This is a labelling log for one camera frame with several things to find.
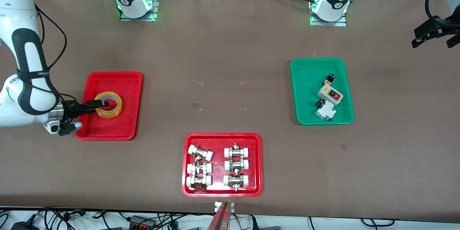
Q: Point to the black round buzzer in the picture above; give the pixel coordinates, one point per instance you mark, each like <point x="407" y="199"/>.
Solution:
<point x="318" y="104"/>

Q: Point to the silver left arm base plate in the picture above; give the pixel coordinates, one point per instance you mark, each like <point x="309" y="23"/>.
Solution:
<point x="329" y="23"/>

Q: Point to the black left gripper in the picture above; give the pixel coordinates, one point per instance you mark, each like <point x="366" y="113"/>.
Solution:
<point x="429" y="28"/>

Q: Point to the red plastic tray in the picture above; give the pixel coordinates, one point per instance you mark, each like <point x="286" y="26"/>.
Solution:
<point x="218" y="158"/>
<point x="118" y="79"/>

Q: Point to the white label plate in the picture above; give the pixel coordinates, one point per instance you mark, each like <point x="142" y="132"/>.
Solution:
<point x="216" y="206"/>

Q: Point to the white circuit breaker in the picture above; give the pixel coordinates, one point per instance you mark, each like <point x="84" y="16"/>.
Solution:
<point x="327" y="112"/>

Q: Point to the grey push button switch box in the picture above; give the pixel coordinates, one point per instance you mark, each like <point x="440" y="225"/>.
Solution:
<point x="329" y="95"/>

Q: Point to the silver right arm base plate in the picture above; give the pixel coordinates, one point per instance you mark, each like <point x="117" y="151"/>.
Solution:
<point x="156" y="0"/>

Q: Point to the green plastic tray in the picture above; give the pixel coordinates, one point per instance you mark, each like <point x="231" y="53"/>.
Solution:
<point x="305" y="107"/>

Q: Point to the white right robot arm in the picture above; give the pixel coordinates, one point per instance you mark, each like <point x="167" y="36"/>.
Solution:
<point x="21" y="14"/>

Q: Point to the red metal bar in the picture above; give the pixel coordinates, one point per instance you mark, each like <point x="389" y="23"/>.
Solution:
<point x="221" y="221"/>

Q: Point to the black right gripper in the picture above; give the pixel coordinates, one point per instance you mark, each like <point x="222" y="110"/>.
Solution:
<point x="69" y="108"/>

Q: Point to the white capped metal pipe fitting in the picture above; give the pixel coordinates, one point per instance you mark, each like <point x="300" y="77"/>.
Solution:
<point x="200" y="152"/>
<point x="236" y="180"/>
<point x="198" y="168"/>
<point x="198" y="181"/>
<point x="236" y="165"/>
<point x="236" y="152"/>

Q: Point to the yellow packing tape roll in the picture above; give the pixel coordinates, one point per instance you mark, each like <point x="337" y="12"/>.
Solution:
<point x="115" y="111"/>

